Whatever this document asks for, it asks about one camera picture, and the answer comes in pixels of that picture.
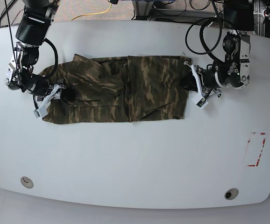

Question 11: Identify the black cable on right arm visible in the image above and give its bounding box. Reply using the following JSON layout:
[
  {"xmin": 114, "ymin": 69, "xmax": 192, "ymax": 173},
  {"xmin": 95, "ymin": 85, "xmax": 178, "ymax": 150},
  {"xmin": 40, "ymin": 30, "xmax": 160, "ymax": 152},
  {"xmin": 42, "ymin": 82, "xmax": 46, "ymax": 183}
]
[{"xmin": 41, "ymin": 38, "xmax": 59, "ymax": 79}]

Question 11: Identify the yellow cable on floor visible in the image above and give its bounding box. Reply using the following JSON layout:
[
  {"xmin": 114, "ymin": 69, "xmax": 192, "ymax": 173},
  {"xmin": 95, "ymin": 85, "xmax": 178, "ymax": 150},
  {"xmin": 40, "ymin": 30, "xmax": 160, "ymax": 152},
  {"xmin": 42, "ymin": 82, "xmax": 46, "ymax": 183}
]
[{"xmin": 71, "ymin": 3, "xmax": 114, "ymax": 21}]

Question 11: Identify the aluminium frame stand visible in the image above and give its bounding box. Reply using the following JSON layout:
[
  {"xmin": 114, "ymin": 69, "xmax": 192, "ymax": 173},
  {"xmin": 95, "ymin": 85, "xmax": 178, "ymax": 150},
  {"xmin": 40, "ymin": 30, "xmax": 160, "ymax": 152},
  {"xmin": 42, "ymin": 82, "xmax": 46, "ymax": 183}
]
[{"xmin": 131, "ymin": 0, "xmax": 269, "ymax": 36}]

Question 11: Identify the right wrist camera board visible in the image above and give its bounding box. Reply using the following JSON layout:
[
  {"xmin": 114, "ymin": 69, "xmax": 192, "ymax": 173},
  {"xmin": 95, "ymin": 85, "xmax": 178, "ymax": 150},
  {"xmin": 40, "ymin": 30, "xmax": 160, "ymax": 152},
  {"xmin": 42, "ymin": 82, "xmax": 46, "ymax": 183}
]
[{"xmin": 34, "ymin": 107, "xmax": 48, "ymax": 118}]

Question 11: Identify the red tape rectangle marking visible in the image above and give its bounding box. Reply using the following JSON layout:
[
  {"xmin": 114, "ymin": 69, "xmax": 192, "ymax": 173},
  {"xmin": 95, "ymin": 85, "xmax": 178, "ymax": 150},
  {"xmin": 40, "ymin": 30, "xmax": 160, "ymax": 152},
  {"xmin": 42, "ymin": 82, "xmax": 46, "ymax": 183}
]
[{"xmin": 243, "ymin": 132, "xmax": 267, "ymax": 167}]

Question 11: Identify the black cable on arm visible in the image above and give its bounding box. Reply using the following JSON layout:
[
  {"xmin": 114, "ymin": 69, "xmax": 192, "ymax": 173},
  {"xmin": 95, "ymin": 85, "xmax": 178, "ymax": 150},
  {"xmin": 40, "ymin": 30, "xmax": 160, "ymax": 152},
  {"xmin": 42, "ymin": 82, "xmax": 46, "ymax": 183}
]
[
  {"xmin": 41, "ymin": 38, "xmax": 59, "ymax": 79},
  {"xmin": 185, "ymin": 16, "xmax": 227, "ymax": 63}
]

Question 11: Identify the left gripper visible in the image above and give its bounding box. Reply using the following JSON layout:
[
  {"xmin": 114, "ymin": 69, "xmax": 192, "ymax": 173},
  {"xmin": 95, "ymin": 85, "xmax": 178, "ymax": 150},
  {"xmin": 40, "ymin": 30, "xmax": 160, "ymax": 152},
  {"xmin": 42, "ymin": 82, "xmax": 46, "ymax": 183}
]
[{"xmin": 179, "ymin": 61, "xmax": 223, "ymax": 100}]

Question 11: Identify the left table grommet hole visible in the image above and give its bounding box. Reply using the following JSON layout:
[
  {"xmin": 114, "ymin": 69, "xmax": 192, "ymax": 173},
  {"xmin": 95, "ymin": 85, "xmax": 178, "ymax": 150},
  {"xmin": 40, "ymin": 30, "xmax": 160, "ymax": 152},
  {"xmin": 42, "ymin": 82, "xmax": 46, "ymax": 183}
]
[{"xmin": 20, "ymin": 176, "xmax": 34, "ymax": 189}]

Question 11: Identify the right table grommet hole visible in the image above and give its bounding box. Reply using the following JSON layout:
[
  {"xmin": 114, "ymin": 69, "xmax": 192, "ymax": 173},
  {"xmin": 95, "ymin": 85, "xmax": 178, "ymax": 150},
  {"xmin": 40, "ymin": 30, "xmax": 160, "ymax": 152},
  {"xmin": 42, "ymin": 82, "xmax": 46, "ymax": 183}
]
[{"xmin": 224, "ymin": 188, "xmax": 239, "ymax": 200}]

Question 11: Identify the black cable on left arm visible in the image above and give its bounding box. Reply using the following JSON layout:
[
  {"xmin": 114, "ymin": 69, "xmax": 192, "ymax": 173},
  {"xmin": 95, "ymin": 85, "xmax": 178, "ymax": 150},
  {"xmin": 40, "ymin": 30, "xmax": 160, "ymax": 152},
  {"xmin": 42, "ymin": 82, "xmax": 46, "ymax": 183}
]
[{"xmin": 185, "ymin": 16, "xmax": 227, "ymax": 63}]

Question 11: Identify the table grommet hole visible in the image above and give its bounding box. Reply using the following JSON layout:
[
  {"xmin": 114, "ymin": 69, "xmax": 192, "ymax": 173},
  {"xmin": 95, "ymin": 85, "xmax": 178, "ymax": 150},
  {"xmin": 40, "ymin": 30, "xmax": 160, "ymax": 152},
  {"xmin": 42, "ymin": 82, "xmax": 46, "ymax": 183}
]
[
  {"xmin": 20, "ymin": 176, "xmax": 34, "ymax": 189},
  {"xmin": 224, "ymin": 188, "xmax": 239, "ymax": 200}
]

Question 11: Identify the camouflage t-shirt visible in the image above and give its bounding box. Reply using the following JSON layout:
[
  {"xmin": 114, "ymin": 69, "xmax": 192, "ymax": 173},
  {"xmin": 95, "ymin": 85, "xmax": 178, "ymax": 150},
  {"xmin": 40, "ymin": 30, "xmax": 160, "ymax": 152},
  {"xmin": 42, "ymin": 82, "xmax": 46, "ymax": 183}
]
[{"xmin": 43, "ymin": 55, "xmax": 192, "ymax": 125}]

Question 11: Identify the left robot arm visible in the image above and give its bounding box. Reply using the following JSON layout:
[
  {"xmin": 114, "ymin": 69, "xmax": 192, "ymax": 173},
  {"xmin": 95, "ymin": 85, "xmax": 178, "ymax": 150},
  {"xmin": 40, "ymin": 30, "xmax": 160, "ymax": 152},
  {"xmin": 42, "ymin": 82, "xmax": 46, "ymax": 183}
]
[{"xmin": 190, "ymin": 0, "xmax": 254, "ymax": 109}]

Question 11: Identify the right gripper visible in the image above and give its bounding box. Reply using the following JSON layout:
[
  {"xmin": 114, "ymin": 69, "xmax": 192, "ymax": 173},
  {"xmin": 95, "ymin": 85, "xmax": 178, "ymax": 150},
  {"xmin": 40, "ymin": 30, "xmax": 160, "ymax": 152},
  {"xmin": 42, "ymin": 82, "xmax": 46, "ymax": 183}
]
[{"xmin": 33, "ymin": 84, "xmax": 77, "ymax": 110}]

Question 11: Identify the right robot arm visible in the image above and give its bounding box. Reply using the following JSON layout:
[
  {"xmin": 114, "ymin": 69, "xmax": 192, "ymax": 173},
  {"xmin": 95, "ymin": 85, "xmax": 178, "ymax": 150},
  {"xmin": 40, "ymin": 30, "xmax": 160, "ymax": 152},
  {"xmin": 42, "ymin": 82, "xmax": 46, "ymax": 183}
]
[{"xmin": 5, "ymin": 0, "xmax": 67, "ymax": 118}]

